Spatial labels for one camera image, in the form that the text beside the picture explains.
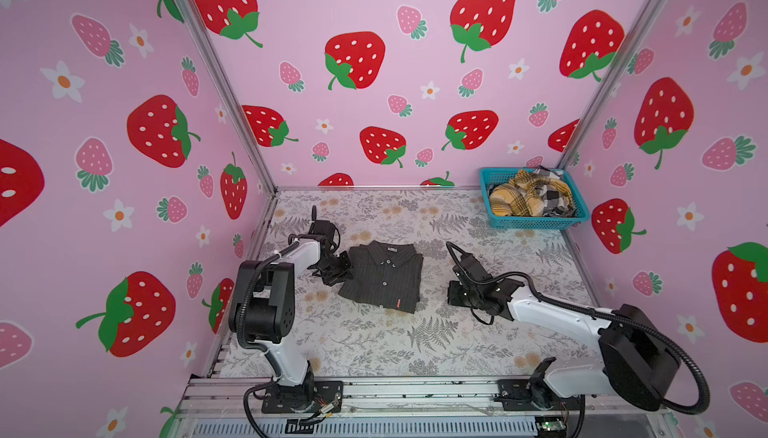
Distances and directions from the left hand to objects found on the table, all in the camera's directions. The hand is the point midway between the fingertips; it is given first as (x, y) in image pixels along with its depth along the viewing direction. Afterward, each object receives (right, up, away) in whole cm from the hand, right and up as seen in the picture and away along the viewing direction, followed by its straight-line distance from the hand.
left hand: (354, 274), depth 94 cm
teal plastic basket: (+51, +34, +21) cm, 65 cm away
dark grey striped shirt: (+10, 0, -1) cm, 10 cm away
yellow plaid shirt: (+60, +26, +13) cm, 67 cm away
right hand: (+28, -4, -7) cm, 29 cm away
